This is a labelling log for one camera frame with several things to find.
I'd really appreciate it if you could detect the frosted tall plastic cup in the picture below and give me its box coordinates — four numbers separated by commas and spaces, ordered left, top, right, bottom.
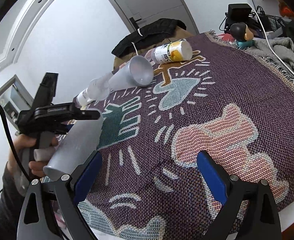
44, 108, 104, 181

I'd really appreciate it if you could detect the frosted plastic cup lying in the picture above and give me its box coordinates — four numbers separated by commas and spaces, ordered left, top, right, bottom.
108, 55, 154, 91

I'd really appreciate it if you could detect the person's left hand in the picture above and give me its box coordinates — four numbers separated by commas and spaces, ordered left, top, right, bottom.
7, 134, 58, 178

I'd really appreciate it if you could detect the clear plastic water bottle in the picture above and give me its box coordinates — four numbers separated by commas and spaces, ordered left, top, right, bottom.
74, 72, 113, 107

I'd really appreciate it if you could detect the purple patterned woven blanket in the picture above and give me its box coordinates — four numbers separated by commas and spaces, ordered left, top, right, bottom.
79, 33, 294, 239

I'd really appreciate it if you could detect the black jacket on chair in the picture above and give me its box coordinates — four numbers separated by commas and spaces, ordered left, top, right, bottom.
111, 18, 187, 58

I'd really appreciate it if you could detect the grey door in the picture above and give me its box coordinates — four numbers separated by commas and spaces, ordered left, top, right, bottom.
109, 0, 199, 35

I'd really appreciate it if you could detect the yellow label drink bottle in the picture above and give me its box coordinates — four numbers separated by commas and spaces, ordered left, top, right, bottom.
145, 39, 193, 64

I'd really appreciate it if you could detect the grey fleece cloth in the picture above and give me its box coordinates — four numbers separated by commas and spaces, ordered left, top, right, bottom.
246, 37, 294, 72

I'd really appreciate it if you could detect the cartoon boy figurine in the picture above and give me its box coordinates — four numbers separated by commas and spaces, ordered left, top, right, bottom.
230, 22, 254, 49

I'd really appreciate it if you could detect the black desk wire basket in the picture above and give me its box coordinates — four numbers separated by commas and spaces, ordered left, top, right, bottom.
219, 3, 287, 38

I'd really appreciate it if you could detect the white cable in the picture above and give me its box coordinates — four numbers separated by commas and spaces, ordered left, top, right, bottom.
246, 3, 294, 81

